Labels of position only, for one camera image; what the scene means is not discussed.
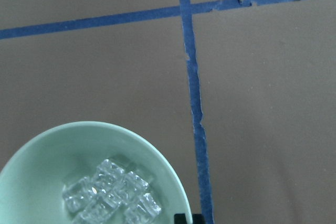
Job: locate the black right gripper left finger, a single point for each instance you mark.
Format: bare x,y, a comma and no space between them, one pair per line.
180,219

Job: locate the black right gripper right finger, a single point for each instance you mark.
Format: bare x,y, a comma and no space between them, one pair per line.
198,219

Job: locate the clear ice cubes in bowl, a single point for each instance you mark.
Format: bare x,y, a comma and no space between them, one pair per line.
111,190

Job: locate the mint green bowl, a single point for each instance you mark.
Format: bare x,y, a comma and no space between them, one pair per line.
33,179

